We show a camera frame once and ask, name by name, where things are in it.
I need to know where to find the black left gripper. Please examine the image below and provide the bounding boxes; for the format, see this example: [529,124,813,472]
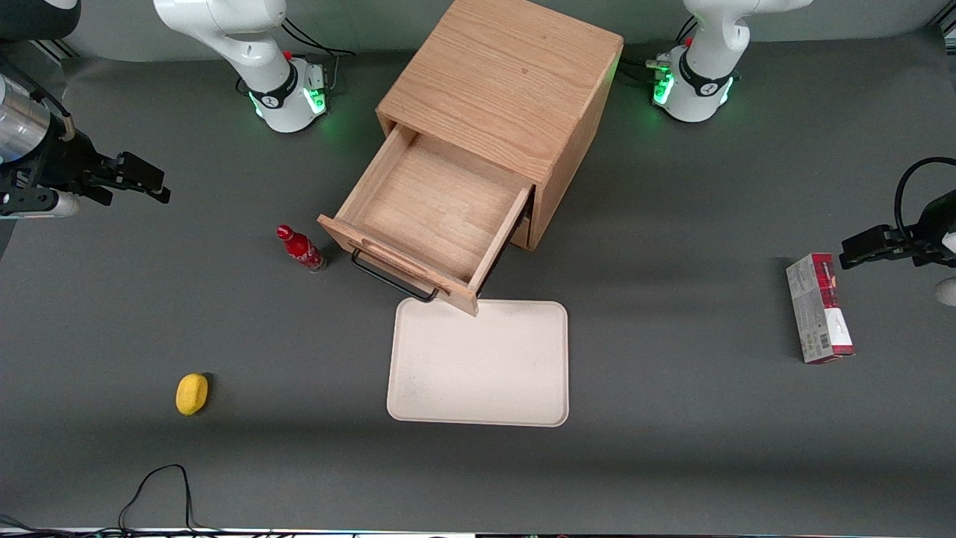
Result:
[839,189,956,270]

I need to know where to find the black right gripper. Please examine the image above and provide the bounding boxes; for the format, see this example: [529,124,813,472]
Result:
[15,129,172,210]

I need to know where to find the black metal drawer handle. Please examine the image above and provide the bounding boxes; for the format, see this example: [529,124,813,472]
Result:
[350,250,442,304]

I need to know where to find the wooden drawer with inside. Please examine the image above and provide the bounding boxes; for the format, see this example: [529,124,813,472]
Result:
[317,123,536,318]

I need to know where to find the wooden drawer cabinet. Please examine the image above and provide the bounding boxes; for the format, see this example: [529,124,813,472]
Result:
[376,0,625,253]

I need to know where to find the grey and red carton box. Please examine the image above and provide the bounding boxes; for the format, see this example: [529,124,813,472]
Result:
[785,253,857,365]

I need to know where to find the red soda bottle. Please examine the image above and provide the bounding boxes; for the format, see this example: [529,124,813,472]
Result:
[276,223,328,275]

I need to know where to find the yellow lemon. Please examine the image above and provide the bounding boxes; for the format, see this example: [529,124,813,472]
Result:
[176,372,210,417]

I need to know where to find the beige rectangular tray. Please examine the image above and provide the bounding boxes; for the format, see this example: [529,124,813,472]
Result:
[386,297,570,428]

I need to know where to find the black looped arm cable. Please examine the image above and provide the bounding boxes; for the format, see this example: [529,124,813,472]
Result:
[893,156,956,241]

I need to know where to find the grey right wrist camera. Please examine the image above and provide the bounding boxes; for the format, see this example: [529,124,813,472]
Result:
[0,190,81,220]

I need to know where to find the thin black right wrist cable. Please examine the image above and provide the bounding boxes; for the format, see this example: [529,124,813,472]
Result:
[0,54,77,143]

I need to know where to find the black right arm base cables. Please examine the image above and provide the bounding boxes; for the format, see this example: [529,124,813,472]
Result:
[236,13,356,96]

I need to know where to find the black arm base cables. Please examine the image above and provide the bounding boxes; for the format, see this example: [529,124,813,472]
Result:
[236,13,356,96]
[618,15,698,84]

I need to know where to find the black left arm base cables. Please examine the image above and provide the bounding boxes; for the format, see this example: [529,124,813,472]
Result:
[618,15,698,84]

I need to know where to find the black cable on table edge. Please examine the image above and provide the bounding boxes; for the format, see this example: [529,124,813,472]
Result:
[0,464,225,538]

